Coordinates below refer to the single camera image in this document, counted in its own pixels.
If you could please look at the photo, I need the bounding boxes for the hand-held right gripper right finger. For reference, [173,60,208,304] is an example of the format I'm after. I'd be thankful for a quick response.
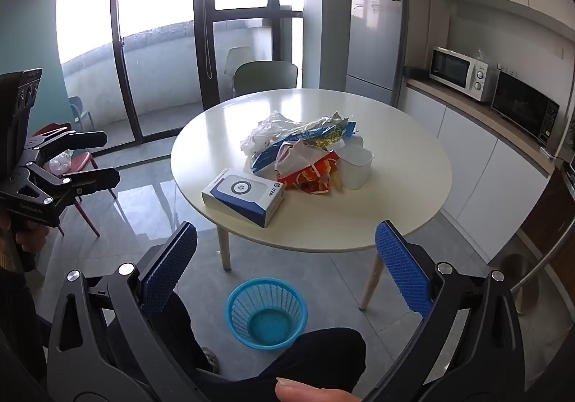
[359,220,526,402]

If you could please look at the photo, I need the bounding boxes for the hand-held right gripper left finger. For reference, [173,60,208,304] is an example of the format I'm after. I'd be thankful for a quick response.
[45,221,212,402]

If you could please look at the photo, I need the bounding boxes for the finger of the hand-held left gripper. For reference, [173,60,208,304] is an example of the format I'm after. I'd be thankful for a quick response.
[24,129,109,166]
[26,167,121,206]

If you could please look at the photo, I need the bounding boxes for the white plastic cup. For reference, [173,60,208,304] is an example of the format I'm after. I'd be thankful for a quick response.
[340,144,375,191]

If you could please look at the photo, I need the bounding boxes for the blue mesh wastebasket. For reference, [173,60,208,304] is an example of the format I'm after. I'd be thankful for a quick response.
[225,278,309,350]

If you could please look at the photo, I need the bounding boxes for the blue plastic bag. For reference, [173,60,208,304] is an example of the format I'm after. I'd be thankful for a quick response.
[250,139,315,175]

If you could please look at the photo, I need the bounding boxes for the person's left forearm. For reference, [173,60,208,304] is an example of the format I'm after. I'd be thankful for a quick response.
[0,245,50,385]

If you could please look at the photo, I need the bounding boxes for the person's left hand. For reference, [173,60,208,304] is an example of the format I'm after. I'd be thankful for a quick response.
[9,220,48,266]

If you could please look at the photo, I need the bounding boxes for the person's right hand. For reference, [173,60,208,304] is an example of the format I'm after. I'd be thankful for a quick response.
[275,377,361,402]

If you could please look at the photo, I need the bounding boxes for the red chair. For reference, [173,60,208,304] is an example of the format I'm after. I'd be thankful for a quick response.
[31,122,118,238]

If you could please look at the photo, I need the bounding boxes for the small green chair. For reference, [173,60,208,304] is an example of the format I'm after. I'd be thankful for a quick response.
[67,96,95,130]

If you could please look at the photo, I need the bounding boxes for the small clear plastic bag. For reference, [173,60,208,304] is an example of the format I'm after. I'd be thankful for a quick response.
[48,149,74,174]

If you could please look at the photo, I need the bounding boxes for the person's left leg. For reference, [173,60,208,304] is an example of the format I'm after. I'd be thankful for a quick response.
[155,293,222,373]

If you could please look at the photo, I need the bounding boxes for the person's leg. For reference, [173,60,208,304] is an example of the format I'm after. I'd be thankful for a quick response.
[155,293,222,373]
[211,327,367,402]

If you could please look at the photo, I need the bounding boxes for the round white table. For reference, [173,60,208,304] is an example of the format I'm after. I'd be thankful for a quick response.
[170,88,454,311]

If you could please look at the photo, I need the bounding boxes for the person's grey shoe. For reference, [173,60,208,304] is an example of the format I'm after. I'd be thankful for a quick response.
[201,347,222,375]

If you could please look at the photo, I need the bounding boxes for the blue and white cardboard box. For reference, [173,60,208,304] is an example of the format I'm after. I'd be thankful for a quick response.
[201,167,287,229]

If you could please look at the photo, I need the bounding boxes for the person's right leg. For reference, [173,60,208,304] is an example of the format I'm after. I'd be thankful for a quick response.
[211,327,367,402]

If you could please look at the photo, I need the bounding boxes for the kitchen counter with white cabinets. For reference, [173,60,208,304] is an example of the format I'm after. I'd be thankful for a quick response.
[400,65,558,263]

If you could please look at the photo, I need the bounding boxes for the red snack bag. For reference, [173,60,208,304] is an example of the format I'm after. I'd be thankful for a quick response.
[275,151,345,195]

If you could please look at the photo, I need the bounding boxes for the black framed glass doors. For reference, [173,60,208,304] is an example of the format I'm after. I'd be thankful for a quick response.
[0,0,307,157]

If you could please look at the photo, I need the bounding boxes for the clear yellow printed wrapper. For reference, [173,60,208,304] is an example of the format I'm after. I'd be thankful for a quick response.
[287,112,360,152]

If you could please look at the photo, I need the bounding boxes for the white plastic bag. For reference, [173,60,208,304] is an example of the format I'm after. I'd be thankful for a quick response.
[275,142,325,174]

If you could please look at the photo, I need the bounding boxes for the dark wooden cabinet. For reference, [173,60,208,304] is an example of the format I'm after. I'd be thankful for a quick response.
[516,160,575,260]

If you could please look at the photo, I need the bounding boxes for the crumpled clear plastic bag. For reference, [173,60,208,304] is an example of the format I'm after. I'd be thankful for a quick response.
[240,110,298,157]

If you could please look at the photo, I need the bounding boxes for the white chair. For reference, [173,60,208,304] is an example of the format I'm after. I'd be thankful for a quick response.
[223,47,253,80]

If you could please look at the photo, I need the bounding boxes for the black microwave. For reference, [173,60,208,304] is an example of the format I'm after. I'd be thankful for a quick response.
[491,71,562,146]

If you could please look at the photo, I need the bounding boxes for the white microwave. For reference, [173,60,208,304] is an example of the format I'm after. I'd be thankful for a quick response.
[429,47,500,105]

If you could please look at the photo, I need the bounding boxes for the silver refrigerator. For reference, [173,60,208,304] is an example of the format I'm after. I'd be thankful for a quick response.
[345,0,410,106]

